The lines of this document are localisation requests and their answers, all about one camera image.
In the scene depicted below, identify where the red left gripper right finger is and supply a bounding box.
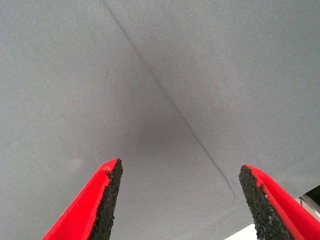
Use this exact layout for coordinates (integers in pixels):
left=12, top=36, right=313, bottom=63
left=238, top=163, right=320, bottom=240

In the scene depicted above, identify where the dark grey table cloth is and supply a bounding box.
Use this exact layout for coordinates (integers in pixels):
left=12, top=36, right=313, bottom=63
left=0, top=0, right=320, bottom=240

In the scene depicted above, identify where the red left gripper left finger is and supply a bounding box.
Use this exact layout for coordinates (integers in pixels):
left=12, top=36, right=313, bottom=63
left=41, top=157, right=124, bottom=240

